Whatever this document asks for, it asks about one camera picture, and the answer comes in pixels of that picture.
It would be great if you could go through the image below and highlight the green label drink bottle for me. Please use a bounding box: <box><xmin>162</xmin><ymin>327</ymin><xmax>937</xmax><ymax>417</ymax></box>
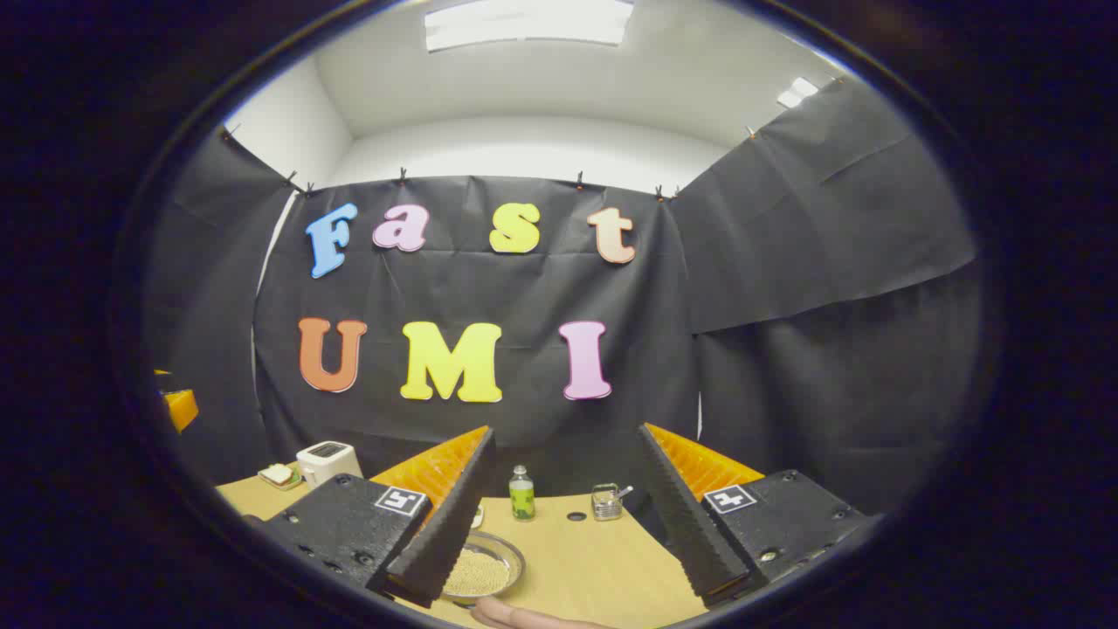
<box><xmin>509</xmin><ymin>465</ymin><xmax>536</xmax><ymax>522</ymax></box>

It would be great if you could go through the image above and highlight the ceiling light panel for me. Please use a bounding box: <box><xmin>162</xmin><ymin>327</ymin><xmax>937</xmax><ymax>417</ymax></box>
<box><xmin>776</xmin><ymin>77</ymin><xmax>820</xmax><ymax>110</ymax></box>
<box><xmin>424</xmin><ymin>0</ymin><xmax>635</xmax><ymax>52</ymax></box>

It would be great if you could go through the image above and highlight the white toaster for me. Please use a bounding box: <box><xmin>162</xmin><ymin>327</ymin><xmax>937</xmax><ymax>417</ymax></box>
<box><xmin>296</xmin><ymin>441</ymin><xmax>363</xmax><ymax>488</ymax></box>

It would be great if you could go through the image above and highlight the large pile of soybeans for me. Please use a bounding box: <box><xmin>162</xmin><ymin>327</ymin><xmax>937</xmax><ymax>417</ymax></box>
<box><xmin>444</xmin><ymin>548</ymin><xmax>512</xmax><ymax>598</ymax></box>

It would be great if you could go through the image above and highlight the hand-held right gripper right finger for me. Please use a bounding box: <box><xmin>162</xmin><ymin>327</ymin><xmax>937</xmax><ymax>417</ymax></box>
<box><xmin>638</xmin><ymin>423</ymin><xmax>879</xmax><ymax>610</ymax></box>

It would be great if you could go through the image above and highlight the black backdrop cloth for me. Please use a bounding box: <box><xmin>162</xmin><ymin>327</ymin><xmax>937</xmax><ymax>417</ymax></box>
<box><xmin>140</xmin><ymin>74</ymin><xmax>983</xmax><ymax>516</ymax></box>

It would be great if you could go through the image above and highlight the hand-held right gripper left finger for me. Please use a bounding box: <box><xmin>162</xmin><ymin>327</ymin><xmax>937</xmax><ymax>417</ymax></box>
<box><xmin>243</xmin><ymin>425</ymin><xmax>497</xmax><ymax>610</ymax></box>

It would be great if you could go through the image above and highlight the stainless steel pot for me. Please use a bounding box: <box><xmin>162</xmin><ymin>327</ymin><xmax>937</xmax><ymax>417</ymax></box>
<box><xmin>439</xmin><ymin>529</ymin><xmax>527</xmax><ymax>609</ymax></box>

